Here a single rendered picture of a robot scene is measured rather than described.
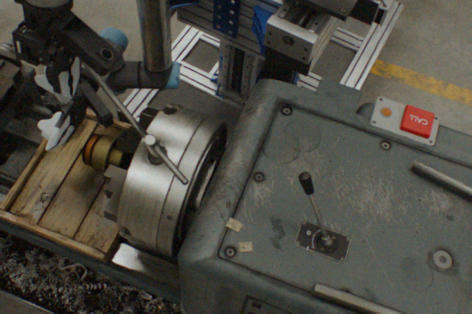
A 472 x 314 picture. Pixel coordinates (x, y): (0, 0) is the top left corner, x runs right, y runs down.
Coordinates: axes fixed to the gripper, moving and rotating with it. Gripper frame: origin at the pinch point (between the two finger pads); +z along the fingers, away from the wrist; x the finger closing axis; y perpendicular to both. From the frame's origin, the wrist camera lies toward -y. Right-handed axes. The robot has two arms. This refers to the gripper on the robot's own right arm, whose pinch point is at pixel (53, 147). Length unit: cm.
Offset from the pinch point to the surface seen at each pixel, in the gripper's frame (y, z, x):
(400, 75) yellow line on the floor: -84, -148, -109
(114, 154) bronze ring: -14.9, -2.5, 3.1
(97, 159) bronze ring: -11.8, 0.0, 2.4
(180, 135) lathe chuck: -29.5, -5.7, 15.6
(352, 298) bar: -69, 14, 20
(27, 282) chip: 10, 22, -51
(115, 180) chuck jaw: -17.7, 2.8, 2.4
